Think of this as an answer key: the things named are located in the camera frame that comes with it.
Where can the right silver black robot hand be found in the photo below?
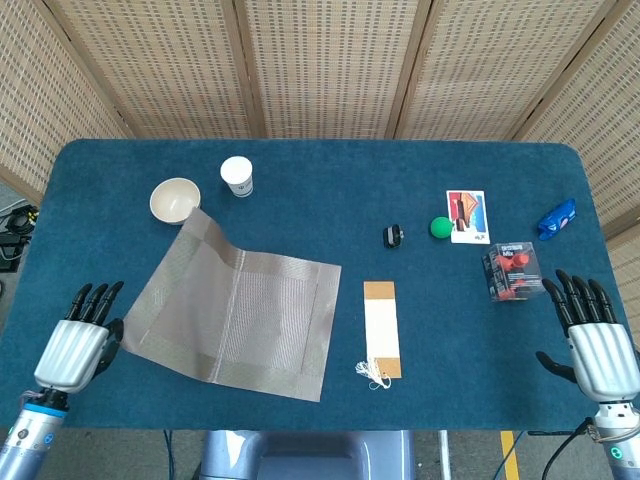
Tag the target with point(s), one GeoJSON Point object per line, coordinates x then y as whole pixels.
{"type": "Point", "coordinates": [597, 355]}

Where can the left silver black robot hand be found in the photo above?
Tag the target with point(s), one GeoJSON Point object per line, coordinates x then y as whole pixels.
{"type": "Point", "coordinates": [67, 352]}

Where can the beige bowl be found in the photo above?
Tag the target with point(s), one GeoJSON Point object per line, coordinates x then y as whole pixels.
{"type": "Point", "coordinates": [174, 202]}

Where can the grey woven placemat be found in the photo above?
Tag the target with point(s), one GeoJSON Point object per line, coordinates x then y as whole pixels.
{"type": "Point", "coordinates": [260, 310]}

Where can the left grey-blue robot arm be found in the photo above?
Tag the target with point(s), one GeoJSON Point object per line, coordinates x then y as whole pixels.
{"type": "Point", "coordinates": [27, 440]}

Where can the blue snack packet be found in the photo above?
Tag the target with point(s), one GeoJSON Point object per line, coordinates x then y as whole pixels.
{"type": "Point", "coordinates": [556, 220]}

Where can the dark blue table cloth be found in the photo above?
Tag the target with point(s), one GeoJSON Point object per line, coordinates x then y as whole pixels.
{"type": "Point", "coordinates": [450, 350]}

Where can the white table leg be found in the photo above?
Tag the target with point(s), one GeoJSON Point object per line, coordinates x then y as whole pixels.
{"type": "Point", "coordinates": [444, 455]}

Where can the colourful postcard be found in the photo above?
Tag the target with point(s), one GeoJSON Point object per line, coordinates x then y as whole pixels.
{"type": "Point", "coordinates": [470, 212]}

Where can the green ball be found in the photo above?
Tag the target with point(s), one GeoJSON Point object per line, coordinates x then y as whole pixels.
{"type": "Point", "coordinates": [440, 227]}

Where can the gold cream bookmark with tassel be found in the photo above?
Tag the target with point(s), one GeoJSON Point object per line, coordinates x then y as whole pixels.
{"type": "Point", "coordinates": [382, 325]}

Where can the small black clip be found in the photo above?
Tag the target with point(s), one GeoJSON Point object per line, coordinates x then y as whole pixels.
{"type": "Point", "coordinates": [392, 237]}

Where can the white paper cup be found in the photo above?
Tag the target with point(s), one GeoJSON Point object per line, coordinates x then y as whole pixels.
{"type": "Point", "coordinates": [237, 175]}

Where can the grey-blue robot torso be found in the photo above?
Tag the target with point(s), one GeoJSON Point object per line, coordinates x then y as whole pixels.
{"type": "Point", "coordinates": [300, 457]}

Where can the woven wooden folding screen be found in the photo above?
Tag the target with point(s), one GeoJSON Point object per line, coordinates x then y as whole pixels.
{"type": "Point", "coordinates": [325, 65]}

